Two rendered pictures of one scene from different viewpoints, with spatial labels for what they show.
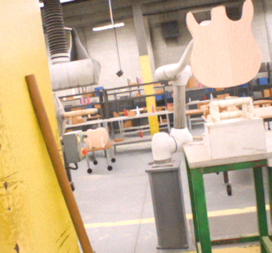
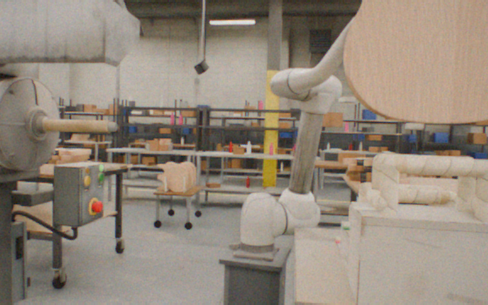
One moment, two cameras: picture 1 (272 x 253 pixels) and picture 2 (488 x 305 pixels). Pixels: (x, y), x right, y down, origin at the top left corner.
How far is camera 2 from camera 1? 0.68 m
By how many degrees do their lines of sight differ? 2
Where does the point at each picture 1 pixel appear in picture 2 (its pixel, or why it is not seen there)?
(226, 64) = (441, 62)
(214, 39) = not seen: outside the picture
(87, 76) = (90, 38)
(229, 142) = (413, 273)
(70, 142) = (68, 185)
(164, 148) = (262, 225)
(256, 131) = not seen: outside the picture
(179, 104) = (306, 147)
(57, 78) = (23, 33)
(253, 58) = not seen: outside the picture
